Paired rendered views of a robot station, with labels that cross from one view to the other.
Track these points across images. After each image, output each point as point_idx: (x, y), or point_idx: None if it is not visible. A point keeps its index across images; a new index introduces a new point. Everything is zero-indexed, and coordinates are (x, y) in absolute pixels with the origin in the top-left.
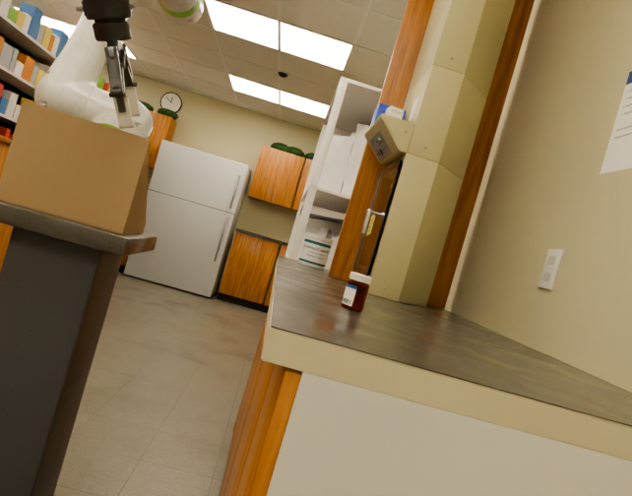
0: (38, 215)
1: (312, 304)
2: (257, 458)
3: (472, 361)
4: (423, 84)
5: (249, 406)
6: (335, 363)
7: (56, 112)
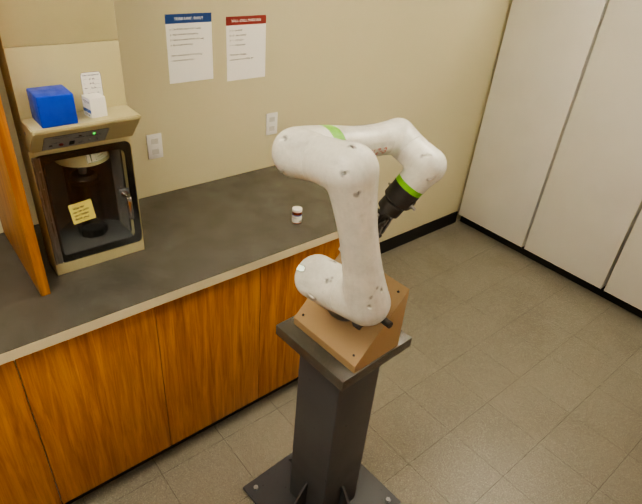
0: None
1: (327, 224)
2: None
3: (319, 195)
4: (104, 59)
5: (250, 325)
6: None
7: (390, 278)
